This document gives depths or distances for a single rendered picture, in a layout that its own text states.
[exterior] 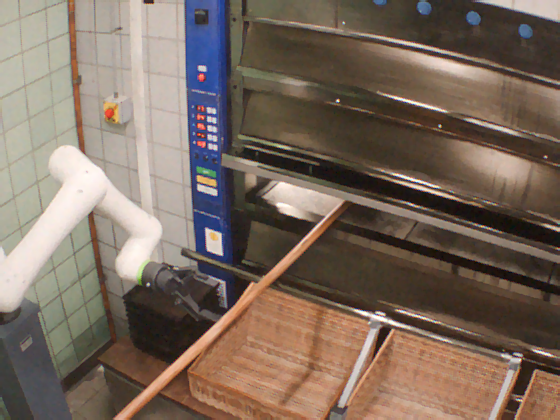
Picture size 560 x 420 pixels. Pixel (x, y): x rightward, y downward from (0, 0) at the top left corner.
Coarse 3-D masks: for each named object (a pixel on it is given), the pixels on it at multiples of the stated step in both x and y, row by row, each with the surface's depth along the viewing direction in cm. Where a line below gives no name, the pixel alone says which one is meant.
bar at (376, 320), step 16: (192, 256) 235; (208, 256) 234; (240, 272) 227; (272, 288) 222; (288, 288) 219; (320, 304) 215; (336, 304) 212; (368, 320) 207; (384, 320) 205; (400, 320) 204; (368, 336) 207; (432, 336) 197; (448, 336) 196; (368, 352) 206; (480, 352) 190; (496, 352) 188; (512, 368) 185; (352, 384) 203; (336, 416) 201; (496, 416) 184
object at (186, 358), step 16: (336, 208) 253; (320, 224) 244; (304, 240) 236; (288, 256) 228; (272, 272) 221; (256, 288) 214; (240, 304) 207; (224, 320) 200; (208, 336) 194; (192, 352) 188; (176, 368) 182; (160, 384) 177; (144, 400) 171; (128, 416) 165
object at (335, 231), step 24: (288, 216) 256; (312, 216) 255; (360, 240) 244; (384, 240) 241; (432, 264) 232; (456, 264) 227; (480, 264) 227; (504, 288) 220; (528, 288) 215; (552, 288) 213
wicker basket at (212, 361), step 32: (256, 320) 279; (320, 320) 264; (352, 320) 258; (224, 352) 268; (256, 352) 278; (288, 352) 274; (320, 352) 267; (352, 352) 261; (192, 384) 251; (256, 384) 261; (288, 384) 261; (320, 384) 261; (256, 416) 240; (288, 416) 231; (320, 416) 245
